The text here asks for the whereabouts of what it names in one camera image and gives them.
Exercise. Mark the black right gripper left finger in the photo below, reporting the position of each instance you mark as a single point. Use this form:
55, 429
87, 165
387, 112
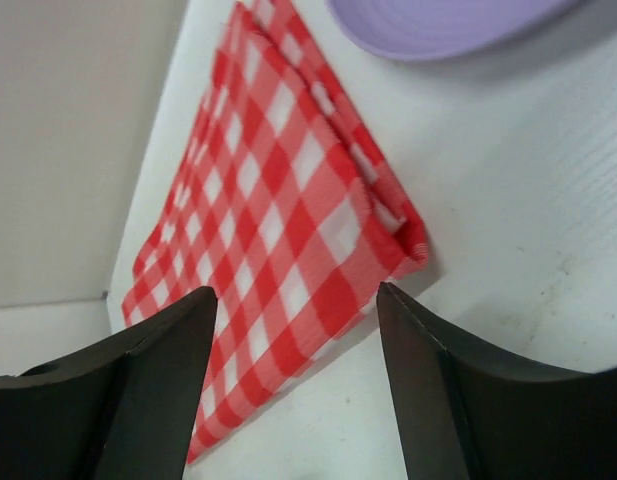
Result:
122, 408

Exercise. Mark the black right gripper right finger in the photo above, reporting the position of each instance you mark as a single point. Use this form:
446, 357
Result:
468, 409

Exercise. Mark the red white checkered cloth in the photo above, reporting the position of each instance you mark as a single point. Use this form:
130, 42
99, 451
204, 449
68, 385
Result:
285, 206

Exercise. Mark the lilac plastic plate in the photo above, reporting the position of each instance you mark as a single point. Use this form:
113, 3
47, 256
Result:
438, 30

